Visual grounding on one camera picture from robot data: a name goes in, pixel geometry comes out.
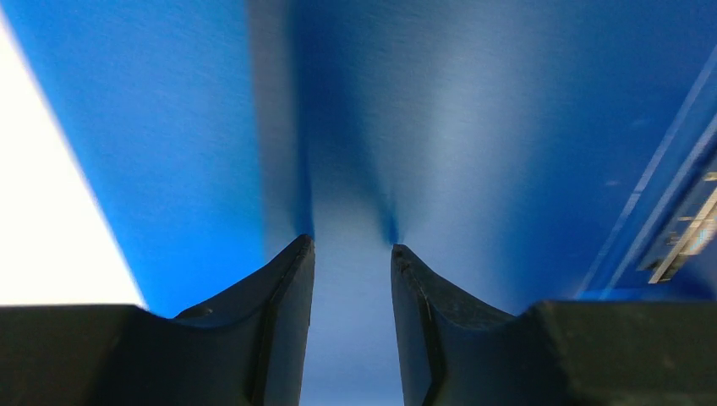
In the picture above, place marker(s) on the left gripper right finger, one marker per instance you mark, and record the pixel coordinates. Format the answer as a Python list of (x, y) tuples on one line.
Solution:
[(455, 349)]

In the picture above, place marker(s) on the blue plastic folder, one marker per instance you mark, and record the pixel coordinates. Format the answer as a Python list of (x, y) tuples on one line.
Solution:
[(500, 140)]

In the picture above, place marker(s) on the white paper sheets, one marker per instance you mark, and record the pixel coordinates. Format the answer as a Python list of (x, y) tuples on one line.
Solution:
[(56, 245)]

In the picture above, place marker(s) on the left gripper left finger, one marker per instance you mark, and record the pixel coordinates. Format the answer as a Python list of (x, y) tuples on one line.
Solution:
[(243, 346)]

